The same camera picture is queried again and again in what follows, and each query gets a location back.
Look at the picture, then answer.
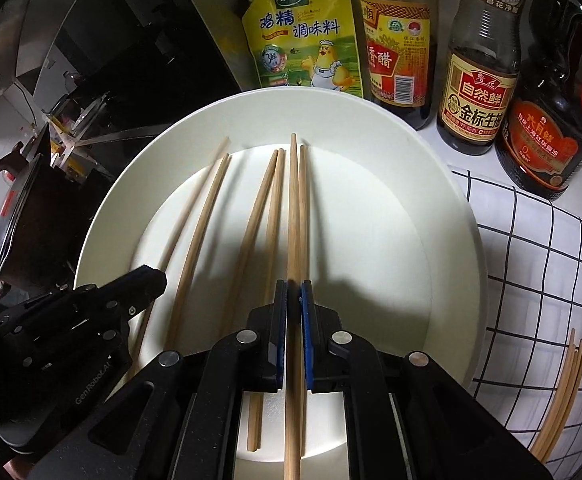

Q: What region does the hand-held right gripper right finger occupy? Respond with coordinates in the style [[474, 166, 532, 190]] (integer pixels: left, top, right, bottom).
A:
[[300, 280, 556, 480]]

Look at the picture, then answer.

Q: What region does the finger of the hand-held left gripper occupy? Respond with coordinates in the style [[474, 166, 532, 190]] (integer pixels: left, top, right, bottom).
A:
[[113, 266, 168, 320]]

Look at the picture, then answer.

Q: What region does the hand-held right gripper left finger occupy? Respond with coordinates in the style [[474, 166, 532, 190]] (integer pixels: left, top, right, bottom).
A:
[[31, 280, 290, 480]]

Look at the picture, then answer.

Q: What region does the tapered wooden chopstick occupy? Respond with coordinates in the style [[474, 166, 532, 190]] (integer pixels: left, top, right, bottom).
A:
[[298, 145, 310, 283], [282, 132, 304, 480], [127, 136, 232, 378], [247, 147, 286, 453], [163, 154, 234, 353], [216, 149, 279, 341]]

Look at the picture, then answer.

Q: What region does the white round bowl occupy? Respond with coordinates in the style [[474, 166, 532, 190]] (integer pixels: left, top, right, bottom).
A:
[[73, 89, 488, 480]]

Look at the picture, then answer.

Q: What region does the white black-grid table mat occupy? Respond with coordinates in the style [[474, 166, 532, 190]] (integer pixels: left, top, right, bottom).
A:
[[446, 165, 582, 441]]

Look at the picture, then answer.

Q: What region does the black range hood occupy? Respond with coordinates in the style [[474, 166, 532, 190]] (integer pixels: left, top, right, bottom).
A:
[[0, 0, 252, 126]]

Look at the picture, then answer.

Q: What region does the yellow-capped clear soy sauce bottle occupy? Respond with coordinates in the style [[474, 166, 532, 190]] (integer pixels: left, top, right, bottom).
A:
[[436, 0, 532, 157]]

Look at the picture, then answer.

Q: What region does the yellow-capped vinegar bottle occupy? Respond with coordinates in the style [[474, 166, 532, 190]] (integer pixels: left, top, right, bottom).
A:
[[356, 0, 442, 131]]

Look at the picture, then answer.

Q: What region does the large red-capped soy sauce jug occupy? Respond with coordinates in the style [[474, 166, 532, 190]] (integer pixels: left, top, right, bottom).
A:
[[495, 0, 582, 203]]

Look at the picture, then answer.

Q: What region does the yellow seasoning pouch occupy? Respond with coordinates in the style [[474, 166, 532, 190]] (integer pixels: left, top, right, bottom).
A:
[[237, 0, 366, 98]]

